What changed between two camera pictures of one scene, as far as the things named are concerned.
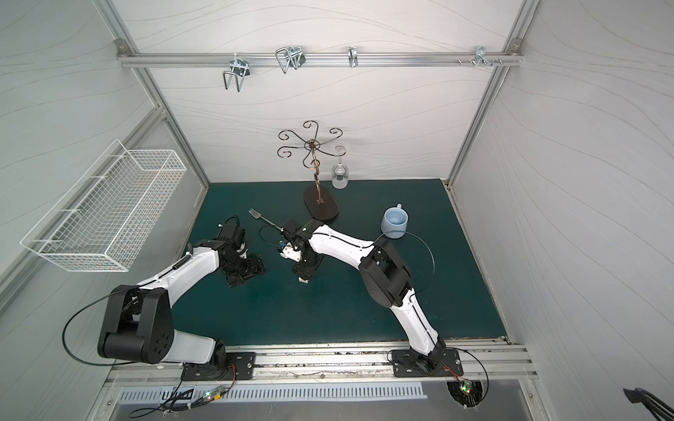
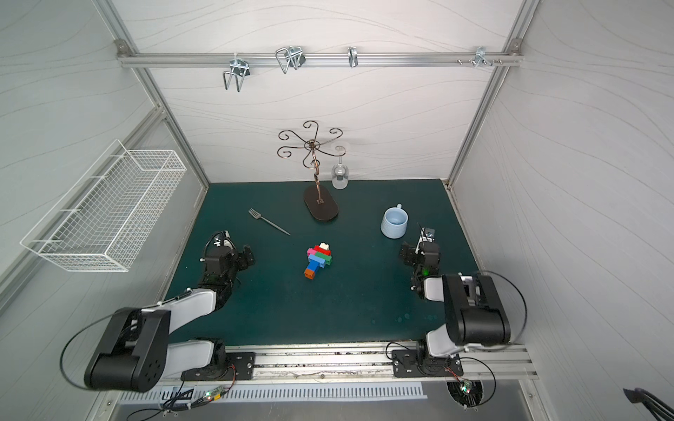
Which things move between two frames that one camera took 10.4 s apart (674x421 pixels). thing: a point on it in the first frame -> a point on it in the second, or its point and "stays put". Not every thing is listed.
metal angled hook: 292,56 stays put
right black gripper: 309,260 -> 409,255
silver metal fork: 255,214 stays put
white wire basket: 103,222 stays put
